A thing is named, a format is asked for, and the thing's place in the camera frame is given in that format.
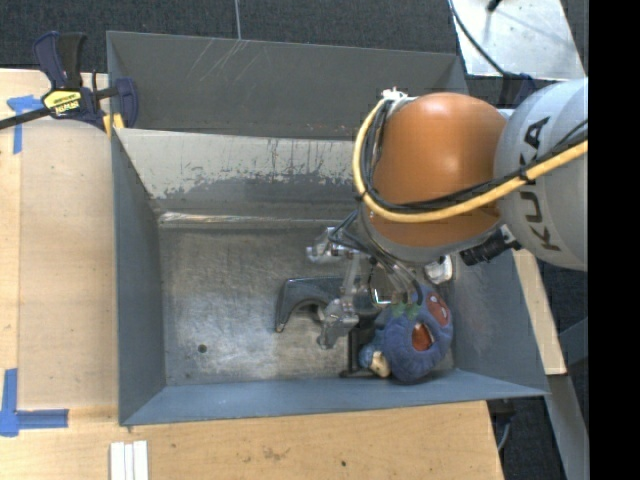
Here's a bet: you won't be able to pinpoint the black cylinder on white bracket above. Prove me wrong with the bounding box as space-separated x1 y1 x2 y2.
423 225 522 286

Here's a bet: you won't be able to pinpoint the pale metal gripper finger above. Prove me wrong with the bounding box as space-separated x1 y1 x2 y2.
322 297 353 325
316 313 361 351

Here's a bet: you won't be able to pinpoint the grey metal bin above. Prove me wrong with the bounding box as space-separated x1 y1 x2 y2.
105 30 552 427

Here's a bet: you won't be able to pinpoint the blue toy animal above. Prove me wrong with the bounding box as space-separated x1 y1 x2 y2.
357 284 455 386

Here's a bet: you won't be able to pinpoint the pale wood board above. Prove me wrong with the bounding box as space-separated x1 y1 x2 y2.
16 116 122 412

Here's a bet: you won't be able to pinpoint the black sunglasses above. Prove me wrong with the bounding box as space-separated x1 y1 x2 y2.
273 275 382 379

